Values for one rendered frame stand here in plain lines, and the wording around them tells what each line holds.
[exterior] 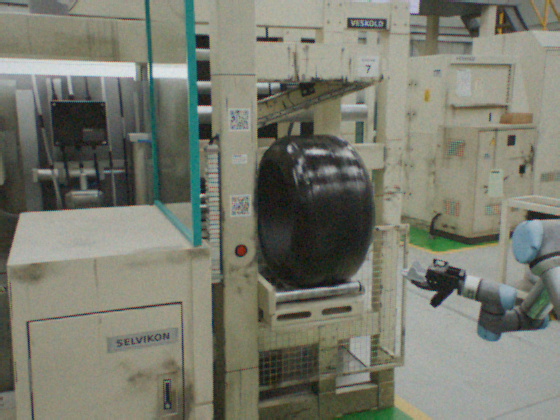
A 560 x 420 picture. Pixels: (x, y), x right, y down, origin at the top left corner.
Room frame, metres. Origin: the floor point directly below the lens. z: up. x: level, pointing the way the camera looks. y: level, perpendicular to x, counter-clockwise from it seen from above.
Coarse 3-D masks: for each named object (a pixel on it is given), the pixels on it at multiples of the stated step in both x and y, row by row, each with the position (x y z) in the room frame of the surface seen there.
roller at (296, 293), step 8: (352, 280) 2.10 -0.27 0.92; (288, 288) 2.02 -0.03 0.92; (296, 288) 2.02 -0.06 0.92; (304, 288) 2.02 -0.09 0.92; (312, 288) 2.03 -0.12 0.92; (320, 288) 2.04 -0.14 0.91; (328, 288) 2.05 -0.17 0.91; (336, 288) 2.06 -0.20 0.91; (344, 288) 2.07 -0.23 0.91; (352, 288) 2.08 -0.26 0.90; (360, 288) 2.09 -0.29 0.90; (280, 296) 1.98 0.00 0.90; (288, 296) 1.99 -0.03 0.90; (296, 296) 2.00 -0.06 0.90; (304, 296) 2.01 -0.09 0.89; (312, 296) 2.03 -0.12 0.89; (320, 296) 2.04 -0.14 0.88
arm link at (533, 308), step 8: (536, 288) 1.79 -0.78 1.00; (544, 288) 1.76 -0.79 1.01; (528, 296) 1.83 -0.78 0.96; (536, 296) 1.79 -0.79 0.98; (544, 296) 1.77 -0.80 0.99; (528, 304) 1.82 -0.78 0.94; (536, 304) 1.80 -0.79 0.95; (544, 304) 1.78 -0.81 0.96; (520, 312) 1.85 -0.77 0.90; (528, 312) 1.83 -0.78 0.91; (536, 312) 1.81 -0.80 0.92; (544, 312) 1.80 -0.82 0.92; (520, 320) 1.84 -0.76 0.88; (528, 320) 1.84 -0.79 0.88; (536, 320) 1.83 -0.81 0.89; (544, 320) 1.85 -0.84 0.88; (520, 328) 1.84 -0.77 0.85; (528, 328) 1.85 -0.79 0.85; (536, 328) 1.86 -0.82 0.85; (544, 328) 1.87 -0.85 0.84
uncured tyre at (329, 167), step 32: (288, 160) 2.03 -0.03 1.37; (320, 160) 2.00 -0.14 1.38; (352, 160) 2.04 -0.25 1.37; (288, 192) 1.99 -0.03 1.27; (320, 192) 1.93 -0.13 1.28; (352, 192) 1.97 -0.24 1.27; (288, 224) 2.42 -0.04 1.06; (320, 224) 1.91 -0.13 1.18; (352, 224) 1.94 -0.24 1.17; (288, 256) 1.99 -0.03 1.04; (320, 256) 1.93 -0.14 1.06; (352, 256) 1.97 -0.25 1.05
